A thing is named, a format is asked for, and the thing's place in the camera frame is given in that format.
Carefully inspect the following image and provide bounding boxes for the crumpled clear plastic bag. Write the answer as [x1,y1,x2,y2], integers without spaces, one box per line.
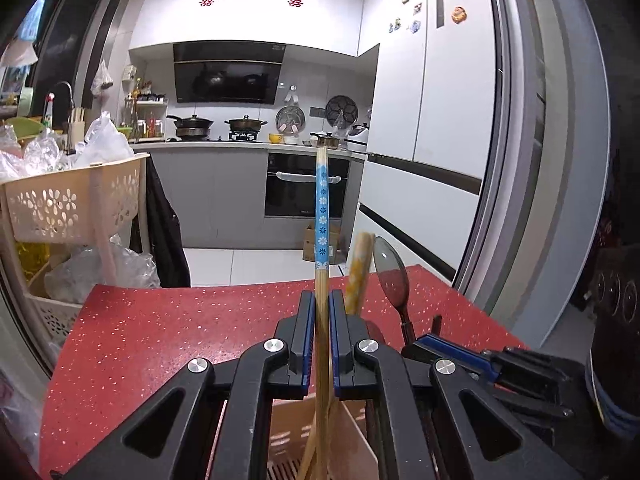
[0,125,71,183]

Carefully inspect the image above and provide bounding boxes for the tall clear plastic bag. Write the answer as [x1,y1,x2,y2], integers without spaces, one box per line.
[82,112,136,166]

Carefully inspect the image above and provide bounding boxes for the cardboard box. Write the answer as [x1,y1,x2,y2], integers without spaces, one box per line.
[302,222,348,266]

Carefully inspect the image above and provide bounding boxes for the blue patterned wooden chopstick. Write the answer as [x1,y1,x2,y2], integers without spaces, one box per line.
[312,147,332,480]

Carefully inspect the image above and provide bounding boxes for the beige plastic utensil holder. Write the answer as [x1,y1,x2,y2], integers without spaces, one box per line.
[267,400,381,480]

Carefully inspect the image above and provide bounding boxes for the plain wooden chopstick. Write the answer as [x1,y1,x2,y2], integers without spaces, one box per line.
[298,400,321,480]

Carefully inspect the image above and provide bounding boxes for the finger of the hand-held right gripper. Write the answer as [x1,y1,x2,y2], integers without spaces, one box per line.
[402,332,501,386]

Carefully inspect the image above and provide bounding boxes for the black hanging garment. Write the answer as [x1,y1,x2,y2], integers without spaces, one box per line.
[131,157,192,288]

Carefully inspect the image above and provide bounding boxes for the dark translucent plastic spoon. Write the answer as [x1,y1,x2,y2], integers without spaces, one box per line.
[372,236,416,346]

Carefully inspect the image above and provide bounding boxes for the white rice cooker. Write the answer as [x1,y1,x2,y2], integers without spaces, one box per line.
[345,122,371,153]

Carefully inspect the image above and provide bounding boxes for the yellow oil bottle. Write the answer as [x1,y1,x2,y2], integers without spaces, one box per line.
[15,242,51,281]

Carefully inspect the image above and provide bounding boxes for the hanging white plastic bag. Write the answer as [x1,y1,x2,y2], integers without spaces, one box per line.
[90,60,115,96]

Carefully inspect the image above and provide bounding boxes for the black range hood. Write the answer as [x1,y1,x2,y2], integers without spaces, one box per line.
[172,42,287,106]

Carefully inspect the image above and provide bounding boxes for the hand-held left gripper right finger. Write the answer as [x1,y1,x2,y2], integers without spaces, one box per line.
[327,289,586,480]

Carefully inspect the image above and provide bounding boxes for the seasoning rack with bottles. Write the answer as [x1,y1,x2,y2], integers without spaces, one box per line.
[122,77,168,141]

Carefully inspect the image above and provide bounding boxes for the dark cooking pot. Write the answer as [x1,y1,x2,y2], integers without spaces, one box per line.
[224,115,268,141]

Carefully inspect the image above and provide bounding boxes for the black kitchen faucet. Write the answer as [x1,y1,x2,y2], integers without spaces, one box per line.
[47,81,76,126]

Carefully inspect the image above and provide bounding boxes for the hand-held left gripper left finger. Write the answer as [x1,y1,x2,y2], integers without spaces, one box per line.
[50,290,317,480]

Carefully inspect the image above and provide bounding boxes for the wooden knife block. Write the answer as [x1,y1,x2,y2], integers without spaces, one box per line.
[67,107,86,153]

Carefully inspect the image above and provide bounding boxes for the black wok with lid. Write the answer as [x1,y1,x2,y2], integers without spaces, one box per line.
[166,114,216,141]

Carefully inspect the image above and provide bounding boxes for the clear plastic bag in cart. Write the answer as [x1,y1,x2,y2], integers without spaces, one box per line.
[45,235,161,306]

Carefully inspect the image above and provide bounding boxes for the round metal steamer rack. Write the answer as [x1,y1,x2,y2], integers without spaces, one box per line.
[325,95,360,123]

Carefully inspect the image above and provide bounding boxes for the white refrigerator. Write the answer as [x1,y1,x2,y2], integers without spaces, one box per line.
[350,0,501,291]

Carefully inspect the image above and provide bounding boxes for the black built-in oven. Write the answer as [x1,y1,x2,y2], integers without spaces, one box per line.
[264,152,351,220]

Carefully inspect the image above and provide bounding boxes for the cream plastic storage cart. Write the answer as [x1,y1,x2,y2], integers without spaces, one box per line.
[0,152,151,341]

